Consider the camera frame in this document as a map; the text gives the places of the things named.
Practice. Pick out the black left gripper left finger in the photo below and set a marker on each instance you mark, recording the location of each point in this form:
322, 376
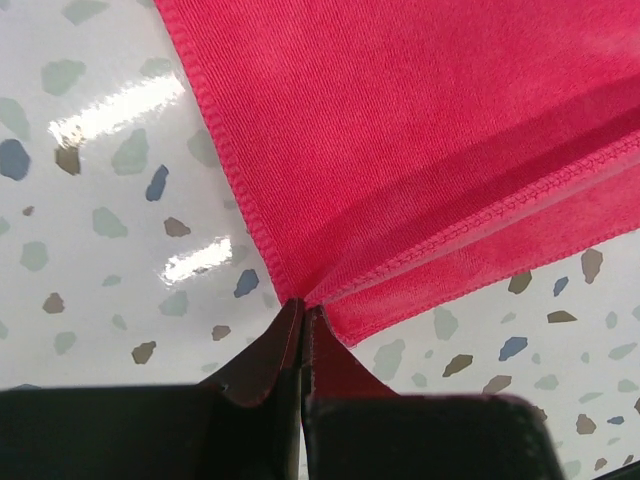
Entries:
241, 422

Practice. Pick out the pink microfibre towel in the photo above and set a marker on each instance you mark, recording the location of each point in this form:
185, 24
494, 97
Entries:
391, 156

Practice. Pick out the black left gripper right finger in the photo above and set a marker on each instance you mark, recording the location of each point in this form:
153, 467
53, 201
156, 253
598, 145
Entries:
356, 427

